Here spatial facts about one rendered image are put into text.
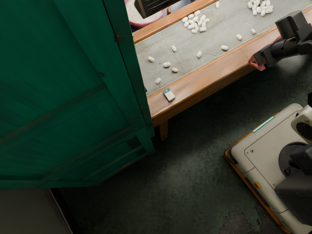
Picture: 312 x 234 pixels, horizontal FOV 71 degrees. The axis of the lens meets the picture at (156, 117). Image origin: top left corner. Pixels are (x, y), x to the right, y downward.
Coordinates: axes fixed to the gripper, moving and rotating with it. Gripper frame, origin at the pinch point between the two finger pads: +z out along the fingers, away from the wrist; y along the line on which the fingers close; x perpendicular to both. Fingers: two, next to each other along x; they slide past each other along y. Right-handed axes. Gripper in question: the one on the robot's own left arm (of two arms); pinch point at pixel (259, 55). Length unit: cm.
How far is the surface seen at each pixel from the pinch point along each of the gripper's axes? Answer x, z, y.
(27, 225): 16, 46, 130
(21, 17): -32, -43, 60
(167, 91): -4.9, 26.2, 31.8
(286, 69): 45, 89, -84
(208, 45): -12.0, 34.9, -2.3
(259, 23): -7.2, 32.4, -32.7
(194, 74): -4.1, 28.1, 15.5
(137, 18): -46, 53, 18
